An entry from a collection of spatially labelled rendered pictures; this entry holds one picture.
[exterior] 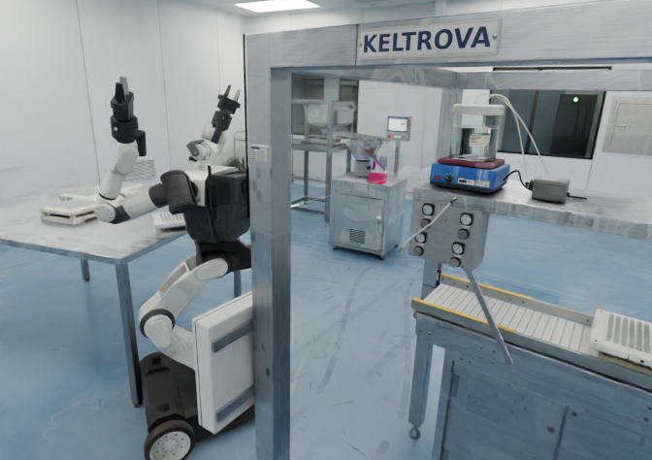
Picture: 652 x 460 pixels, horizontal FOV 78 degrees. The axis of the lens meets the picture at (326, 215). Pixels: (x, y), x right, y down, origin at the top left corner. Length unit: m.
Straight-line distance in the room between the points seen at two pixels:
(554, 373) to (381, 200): 2.70
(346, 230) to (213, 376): 3.29
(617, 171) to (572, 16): 5.94
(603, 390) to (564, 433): 0.24
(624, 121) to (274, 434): 5.88
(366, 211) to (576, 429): 2.81
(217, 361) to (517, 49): 0.75
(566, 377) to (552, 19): 1.09
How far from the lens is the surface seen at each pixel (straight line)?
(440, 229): 1.32
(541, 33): 0.56
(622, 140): 6.39
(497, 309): 1.60
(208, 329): 0.85
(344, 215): 4.05
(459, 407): 1.68
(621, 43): 0.55
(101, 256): 2.08
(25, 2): 5.83
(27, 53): 5.74
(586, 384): 1.44
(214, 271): 1.87
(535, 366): 1.44
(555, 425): 1.60
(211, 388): 0.93
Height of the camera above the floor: 1.52
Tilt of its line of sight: 16 degrees down
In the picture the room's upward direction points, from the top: 2 degrees clockwise
